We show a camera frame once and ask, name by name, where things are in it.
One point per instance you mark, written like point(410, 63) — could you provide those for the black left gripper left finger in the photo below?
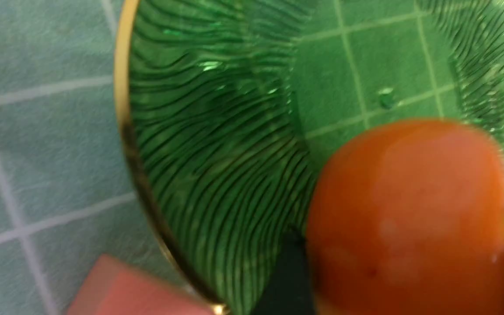
point(289, 290)

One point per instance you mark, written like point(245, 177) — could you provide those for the orange persimmon with leaf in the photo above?
point(408, 219)

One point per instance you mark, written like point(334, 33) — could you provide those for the orange foam cube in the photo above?
point(115, 288)

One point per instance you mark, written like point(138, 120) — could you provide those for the green glass leaf plate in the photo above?
point(228, 109)

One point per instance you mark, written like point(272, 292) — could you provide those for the green checkered tablecloth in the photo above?
point(65, 193)

